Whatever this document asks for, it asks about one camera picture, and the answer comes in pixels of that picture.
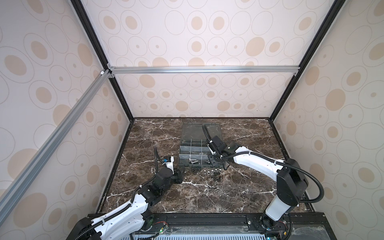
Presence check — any black corner post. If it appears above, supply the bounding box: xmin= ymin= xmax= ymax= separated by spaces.
xmin=70 ymin=0 xmax=135 ymax=122
xmin=269 ymin=0 xmax=347 ymax=124

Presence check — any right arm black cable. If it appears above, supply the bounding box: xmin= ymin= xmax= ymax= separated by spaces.
xmin=201 ymin=124 xmax=325 ymax=240

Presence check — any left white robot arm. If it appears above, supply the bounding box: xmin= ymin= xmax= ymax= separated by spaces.
xmin=67 ymin=167 xmax=185 ymax=240

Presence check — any left black corner post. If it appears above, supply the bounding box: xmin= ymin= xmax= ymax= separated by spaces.
xmin=70 ymin=0 xmax=135 ymax=122

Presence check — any horizontal aluminium rail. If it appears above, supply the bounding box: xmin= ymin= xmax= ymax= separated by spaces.
xmin=110 ymin=66 xmax=300 ymax=75

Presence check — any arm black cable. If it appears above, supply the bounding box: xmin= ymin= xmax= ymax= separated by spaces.
xmin=67 ymin=146 xmax=164 ymax=240
xmin=201 ymin=124 xmax=325 ymax=240

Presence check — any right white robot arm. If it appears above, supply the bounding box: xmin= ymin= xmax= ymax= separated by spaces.
xmin=207 ymin=136 xmax=308 ymax=223

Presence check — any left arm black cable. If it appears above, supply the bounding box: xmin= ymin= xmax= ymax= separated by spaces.
xmin=67 ymin=146 xmax=164 ymax=240

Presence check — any right black corner post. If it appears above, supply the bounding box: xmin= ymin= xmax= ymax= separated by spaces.
xmin=269 ymin=0 xmax=347 ymax=124

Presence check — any black base frame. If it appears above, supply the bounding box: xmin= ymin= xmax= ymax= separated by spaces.
xmin=78 ymin=212 xmax=337 ymax=240

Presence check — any diagonal aluminium rail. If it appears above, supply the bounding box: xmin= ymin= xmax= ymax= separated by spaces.
xmin=1 ymin=69 xmax=111 ymax=224

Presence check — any clear plastic organizer box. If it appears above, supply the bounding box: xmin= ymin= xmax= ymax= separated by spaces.
xmin=179 ymin=123 xmax=223 ymax=169

